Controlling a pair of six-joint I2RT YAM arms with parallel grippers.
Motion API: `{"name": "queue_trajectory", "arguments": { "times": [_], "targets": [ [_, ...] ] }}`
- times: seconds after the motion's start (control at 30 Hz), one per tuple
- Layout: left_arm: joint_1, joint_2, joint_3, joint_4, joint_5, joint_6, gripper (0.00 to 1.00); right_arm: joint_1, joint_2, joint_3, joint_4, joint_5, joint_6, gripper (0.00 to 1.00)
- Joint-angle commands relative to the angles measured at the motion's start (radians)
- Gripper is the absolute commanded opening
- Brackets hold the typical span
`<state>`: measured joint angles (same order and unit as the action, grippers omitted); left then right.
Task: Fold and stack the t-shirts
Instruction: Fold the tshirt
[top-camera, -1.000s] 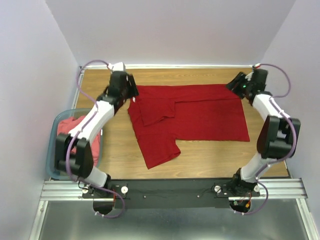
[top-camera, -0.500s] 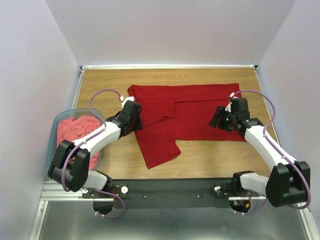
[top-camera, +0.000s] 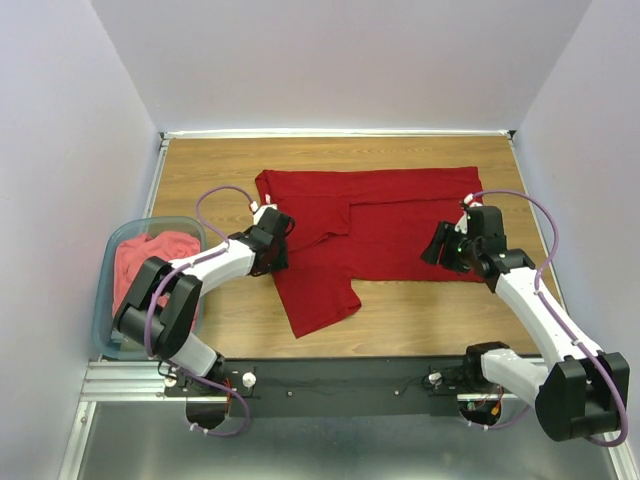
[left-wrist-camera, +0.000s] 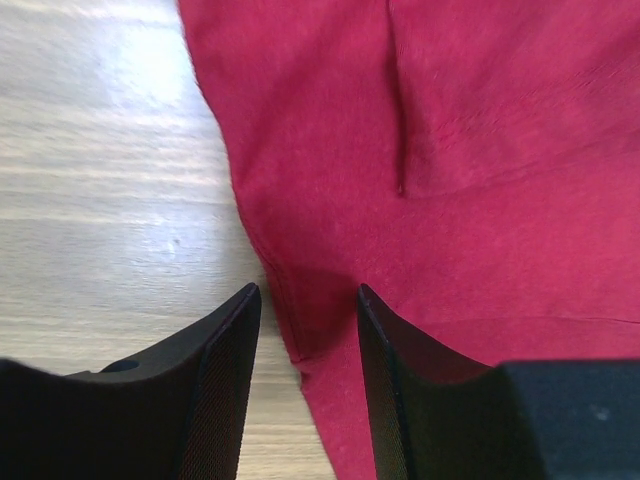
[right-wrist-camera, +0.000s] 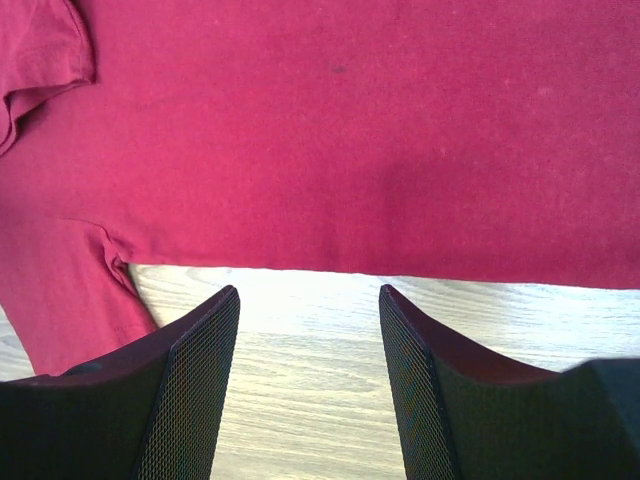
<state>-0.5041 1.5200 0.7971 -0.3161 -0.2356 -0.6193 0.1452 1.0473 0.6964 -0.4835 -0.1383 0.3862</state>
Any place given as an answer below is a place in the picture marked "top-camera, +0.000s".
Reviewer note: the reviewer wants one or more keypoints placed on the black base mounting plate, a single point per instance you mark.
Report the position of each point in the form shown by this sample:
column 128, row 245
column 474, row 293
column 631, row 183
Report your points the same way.
column 338, row 387

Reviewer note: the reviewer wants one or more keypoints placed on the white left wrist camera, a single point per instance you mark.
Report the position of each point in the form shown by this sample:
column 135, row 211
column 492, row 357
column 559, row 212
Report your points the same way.
column 258, row 211

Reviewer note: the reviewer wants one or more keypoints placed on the clear blue plastic bin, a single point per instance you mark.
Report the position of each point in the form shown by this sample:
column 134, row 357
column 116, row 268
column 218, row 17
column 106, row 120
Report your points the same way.
column 109, row 342

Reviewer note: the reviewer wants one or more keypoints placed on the dark red t-shirt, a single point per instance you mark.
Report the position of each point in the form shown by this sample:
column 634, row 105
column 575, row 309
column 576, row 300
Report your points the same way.
column 365, row 225

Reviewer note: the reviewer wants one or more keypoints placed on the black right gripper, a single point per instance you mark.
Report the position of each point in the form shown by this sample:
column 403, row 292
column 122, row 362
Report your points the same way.
column 445, row 235

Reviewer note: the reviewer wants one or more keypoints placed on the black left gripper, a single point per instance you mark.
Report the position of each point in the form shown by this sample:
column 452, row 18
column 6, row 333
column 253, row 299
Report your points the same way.
column 282, row 260

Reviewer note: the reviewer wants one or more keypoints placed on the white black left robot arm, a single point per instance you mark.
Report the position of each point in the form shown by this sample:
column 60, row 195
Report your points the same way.
column 158, row 309

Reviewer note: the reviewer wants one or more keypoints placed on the pink t-shirt in bin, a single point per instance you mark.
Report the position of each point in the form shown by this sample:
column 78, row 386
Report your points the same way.
column 131, row 254

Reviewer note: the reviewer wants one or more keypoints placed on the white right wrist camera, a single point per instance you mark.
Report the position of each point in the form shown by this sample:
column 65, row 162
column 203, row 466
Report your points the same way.
column 469, row 202

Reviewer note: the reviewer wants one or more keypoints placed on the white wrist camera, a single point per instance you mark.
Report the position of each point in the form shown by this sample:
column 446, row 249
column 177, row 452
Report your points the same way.
column 469, row 202
column 258, row 211

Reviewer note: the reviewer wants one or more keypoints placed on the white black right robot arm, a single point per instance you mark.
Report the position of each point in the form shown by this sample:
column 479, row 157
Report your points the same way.
column 580, row 391

